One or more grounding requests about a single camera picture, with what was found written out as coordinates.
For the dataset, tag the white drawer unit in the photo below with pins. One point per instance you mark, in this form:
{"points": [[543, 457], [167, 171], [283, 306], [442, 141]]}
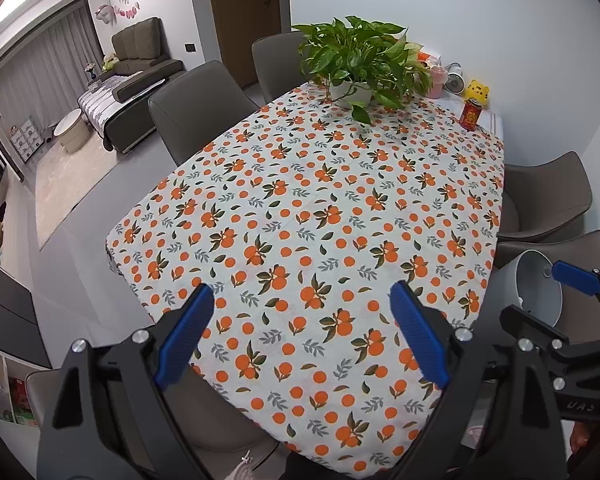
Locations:
{"points": [[27, 137]]}

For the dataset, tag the pink wall banner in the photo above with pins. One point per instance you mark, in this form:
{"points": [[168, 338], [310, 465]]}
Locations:
{"points": [[115, 7]]}

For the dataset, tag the person's right hand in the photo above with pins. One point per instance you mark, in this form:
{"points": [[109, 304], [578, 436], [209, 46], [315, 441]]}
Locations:
{"points": [[580, 442]]}

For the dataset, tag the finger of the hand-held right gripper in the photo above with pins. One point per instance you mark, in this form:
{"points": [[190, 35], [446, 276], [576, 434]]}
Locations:
{"points": [[575, 276], [530, 324]]}

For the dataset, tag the grey curtain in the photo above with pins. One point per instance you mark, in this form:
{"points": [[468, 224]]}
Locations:
{"points": [[40, 85]]}

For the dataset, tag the dark tv cabinet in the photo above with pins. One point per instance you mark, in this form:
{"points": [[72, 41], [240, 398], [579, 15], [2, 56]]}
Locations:
{"points": [[10, 310]]}

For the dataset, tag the orange-print tablecloth table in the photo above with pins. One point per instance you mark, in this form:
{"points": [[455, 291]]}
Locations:
{"points": [[305, 210]]}

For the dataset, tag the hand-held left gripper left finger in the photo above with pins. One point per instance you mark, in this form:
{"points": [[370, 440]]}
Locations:
{"points": [[187, 335]]}

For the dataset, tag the grey sofa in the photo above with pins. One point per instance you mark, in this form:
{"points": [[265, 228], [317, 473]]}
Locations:
{"points": [[135, 85]]}

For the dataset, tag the small plush toy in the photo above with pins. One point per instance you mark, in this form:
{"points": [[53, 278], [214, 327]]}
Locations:
{"points": [[110, 63]]}

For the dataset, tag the red gift box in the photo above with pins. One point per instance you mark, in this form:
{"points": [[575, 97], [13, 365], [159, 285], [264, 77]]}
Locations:
{"points": [[421, 55]]}

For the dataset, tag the round white coffee table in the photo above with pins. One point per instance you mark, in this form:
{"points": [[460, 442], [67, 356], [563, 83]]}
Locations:
{"points": [[72, 130]]}

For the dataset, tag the green potted pothos plant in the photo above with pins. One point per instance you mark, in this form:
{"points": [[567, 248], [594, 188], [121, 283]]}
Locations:
{"points": [[360, 55]]}

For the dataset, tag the grey trash bin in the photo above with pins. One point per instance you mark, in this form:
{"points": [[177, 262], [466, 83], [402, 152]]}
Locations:
{"points": [[530, 280]]}

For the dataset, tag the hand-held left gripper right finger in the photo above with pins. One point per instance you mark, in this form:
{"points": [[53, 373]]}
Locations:
{"points": [[420, 335]]}

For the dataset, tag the red drink can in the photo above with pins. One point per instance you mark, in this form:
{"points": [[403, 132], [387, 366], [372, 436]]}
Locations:
{"points": [[470, 114]]}

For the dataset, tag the small white desk fan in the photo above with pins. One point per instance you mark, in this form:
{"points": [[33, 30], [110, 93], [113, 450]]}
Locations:
{"points": [[454, 79]]}

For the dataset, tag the beige rug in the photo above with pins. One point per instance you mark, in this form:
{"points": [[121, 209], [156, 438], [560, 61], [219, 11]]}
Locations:
{"points": [[70, 195]]}

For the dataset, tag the brown wooden door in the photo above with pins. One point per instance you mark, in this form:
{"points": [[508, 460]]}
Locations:
{"points": [[245, 15]]}

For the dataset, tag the pink plastic container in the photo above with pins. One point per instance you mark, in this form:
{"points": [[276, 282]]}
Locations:
{"points": [[435, 82]]}

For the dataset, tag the yellow tiger toy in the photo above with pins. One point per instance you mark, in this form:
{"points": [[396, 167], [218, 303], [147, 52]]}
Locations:
{"points": [[478, 91]]}

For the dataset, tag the grey leather dining chair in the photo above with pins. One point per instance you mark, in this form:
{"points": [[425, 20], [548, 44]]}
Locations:
{"points": [[215, 410], [280, 65], [200, 105], [545, 195], [580, 250]]}

